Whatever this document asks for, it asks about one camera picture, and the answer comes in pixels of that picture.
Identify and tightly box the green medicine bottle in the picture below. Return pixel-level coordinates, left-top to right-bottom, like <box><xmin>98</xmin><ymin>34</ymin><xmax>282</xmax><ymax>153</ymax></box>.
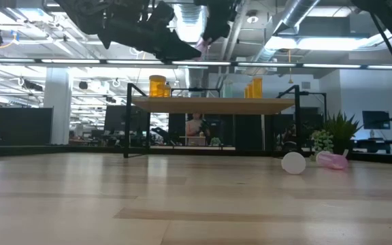
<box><xmin>223</xmin><ymin>80</ymin><xmax>234</xmax><ymax>99</ymax></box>

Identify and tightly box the dark office desk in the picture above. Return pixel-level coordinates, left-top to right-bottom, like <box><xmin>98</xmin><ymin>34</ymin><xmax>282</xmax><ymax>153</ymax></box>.
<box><xmin>350</xmin><ymin>137</ymin><xmax>392</xmax><ymax>154</ymax></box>

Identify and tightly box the silver ventilation duct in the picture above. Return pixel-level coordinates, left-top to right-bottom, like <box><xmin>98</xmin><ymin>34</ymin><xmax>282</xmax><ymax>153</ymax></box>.
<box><xmin>250</xmin><ymin>0</ymin><xmax>321</xmax><ymax>65</ymax></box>
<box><xmin>178</xmin><ymin>3</ymin><xmax>214</xmax><ymax>90</ymax></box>

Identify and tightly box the dark office partition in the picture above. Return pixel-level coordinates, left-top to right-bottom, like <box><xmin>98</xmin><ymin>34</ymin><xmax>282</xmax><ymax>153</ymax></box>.
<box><xmin>0</xmin><ymin>107</ymin><xmax>54</xmax><ymax>146</ymax></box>

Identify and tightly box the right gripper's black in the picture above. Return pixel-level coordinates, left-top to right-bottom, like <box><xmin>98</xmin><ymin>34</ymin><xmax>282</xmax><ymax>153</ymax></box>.
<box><xmin>194</xmin><ymin>0</ymin><xmax>243</xmax><ymax>43</ymax></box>

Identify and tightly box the black desk monitor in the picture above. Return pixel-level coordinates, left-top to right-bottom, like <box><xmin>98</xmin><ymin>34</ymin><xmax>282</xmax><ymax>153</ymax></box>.
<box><xmin>361</xmin><ymin>110</ymin><xmax>391</xmax><ymax>130</ymax></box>

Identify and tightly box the green potted artificial plant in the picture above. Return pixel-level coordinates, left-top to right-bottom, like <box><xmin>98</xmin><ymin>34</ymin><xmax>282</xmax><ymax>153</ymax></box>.
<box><xmin>310</xmin><ymin>111</ymin><xmax>363</xmax><ymax>161</ymax></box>

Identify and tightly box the wooden shelf with black legs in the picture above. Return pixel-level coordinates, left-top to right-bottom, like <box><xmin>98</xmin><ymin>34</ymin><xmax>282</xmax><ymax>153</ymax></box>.
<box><xmin>123</xmin><ymin>82</ymin><xmax>302</xmax><ymax>163</ymax></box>

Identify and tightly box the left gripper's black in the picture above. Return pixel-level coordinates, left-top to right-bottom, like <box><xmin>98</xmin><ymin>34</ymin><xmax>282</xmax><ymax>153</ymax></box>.
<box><xmin>97</xmin><ymin>1</ymin><xmax>202</xmax><ymax>61</ymax></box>

